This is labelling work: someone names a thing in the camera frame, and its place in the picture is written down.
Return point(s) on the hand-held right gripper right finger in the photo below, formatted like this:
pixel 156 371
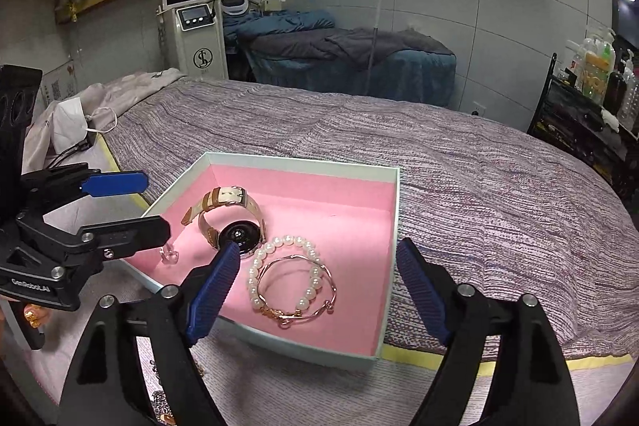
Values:
pixel 422 291

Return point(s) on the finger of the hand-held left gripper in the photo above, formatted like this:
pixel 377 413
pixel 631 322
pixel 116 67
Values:
pixel 135 234
pixel 117 184

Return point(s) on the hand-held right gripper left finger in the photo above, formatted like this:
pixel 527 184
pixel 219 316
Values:
pixel 215 294

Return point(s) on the pink lined jewelry box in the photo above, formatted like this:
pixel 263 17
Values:
pixel 329 231

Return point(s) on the person's left hand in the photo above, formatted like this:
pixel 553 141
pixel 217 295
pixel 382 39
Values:
pixel 33 317

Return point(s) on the white face mask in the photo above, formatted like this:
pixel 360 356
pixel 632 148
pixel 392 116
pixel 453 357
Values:
pixel 70 121

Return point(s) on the pale floral blanket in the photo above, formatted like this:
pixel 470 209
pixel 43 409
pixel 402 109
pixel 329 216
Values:
pixel 130 91

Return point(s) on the purple striped blanket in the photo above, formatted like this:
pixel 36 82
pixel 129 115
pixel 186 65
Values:
pixel 449 166

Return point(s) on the white beauty machine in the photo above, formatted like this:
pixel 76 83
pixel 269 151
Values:
pixel 199 46

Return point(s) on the blue covered massage bed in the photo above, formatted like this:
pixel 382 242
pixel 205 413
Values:
pixel 414 76

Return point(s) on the white and black device head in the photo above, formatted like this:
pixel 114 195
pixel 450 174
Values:
pixel 235 4

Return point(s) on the black storage cart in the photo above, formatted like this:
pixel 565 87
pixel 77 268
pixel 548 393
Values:
pixel 574 131

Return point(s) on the blue duvet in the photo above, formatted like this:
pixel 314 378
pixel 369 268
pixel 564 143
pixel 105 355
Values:
pixel 279 24

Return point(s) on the grey blanket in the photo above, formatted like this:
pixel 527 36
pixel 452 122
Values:
pixel 349 41

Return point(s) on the dark pump bottle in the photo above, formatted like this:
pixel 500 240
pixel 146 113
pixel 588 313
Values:
pixel 615 91

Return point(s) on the green label pump bottle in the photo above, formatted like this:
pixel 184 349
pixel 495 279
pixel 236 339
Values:
pixel 598 71

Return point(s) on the clear pump bottle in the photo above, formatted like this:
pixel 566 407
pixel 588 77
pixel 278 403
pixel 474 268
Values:
pixel 630 96

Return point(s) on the pale wall poster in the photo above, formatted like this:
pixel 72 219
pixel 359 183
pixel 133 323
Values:
pixel 62 79

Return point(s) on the white wall socket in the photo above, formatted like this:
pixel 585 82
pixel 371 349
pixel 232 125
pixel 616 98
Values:
pixel 478 109

